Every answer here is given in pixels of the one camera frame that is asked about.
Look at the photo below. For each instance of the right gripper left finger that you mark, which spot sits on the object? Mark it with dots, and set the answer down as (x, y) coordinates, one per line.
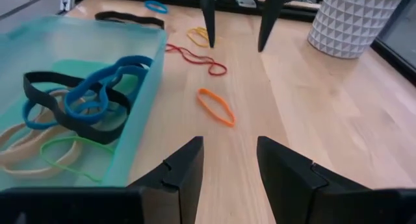
(175, 191)

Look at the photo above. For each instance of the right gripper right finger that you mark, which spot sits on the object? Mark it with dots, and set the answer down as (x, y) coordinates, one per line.
(299, 191)

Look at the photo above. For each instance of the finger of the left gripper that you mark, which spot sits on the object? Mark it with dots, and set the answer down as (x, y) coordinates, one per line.
(209, 16)
(271, 16)

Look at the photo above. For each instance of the yellow rubber band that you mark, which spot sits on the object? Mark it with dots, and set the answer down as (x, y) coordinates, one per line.
(195, 42)

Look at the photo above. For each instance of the thin red rubber band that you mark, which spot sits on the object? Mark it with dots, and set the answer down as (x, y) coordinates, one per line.
(225, 69)

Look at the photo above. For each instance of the small blue rubber band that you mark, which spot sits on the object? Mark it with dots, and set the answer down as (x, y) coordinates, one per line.
(145, 4)

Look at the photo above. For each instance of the orange rubber band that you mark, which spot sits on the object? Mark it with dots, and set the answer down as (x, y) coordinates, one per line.
(199, 92)

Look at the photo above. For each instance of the wide black rubber band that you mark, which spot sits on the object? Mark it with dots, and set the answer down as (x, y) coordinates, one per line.
(130, 17)
(97, 134)

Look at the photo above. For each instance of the wide blue rubber band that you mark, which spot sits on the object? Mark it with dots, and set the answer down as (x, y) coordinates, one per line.
(32, 123)
(133, 59)

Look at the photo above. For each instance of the green rubber band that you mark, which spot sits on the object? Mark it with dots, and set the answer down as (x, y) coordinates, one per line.
(74, 138)

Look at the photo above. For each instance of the beige rubber band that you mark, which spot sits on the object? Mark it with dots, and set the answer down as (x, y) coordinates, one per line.
(32, 172)

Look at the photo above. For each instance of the teal translucent plastic bin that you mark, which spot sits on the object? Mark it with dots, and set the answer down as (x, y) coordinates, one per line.
(84, 39)

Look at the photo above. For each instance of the white geometric plant pot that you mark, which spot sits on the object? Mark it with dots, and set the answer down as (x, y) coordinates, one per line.
(351, 22)

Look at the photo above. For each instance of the silver aluminium extrusion bar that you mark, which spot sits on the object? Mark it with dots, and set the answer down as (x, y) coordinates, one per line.
(67, 0)

